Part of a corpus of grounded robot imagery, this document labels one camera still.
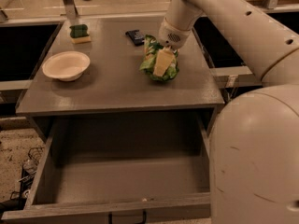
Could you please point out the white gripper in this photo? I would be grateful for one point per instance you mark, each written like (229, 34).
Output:
(170, 34)

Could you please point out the green rice chip bag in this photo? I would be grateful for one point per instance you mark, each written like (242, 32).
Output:
(151, 50)

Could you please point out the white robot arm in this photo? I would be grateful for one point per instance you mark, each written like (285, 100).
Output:
(254, 142)

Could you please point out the open grey top drawer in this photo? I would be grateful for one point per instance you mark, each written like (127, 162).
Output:
(116, 163)

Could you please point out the dark blue snack bar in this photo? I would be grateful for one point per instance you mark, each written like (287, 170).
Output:
(136, 37)

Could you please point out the grey cabinet counter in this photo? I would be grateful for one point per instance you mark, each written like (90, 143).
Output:
(113, 81)

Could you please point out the green and yellow sponge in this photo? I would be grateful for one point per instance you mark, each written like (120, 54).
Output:
(79, 34)

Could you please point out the white paper bowl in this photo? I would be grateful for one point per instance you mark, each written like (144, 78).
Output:
(66, 66)

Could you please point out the metal post left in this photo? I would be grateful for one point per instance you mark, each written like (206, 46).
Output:
(70, 9)

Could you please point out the black drawer handle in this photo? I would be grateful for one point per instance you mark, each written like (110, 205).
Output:
(138, 217)

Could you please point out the black wire basket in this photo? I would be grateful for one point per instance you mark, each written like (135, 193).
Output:
(28, 172)

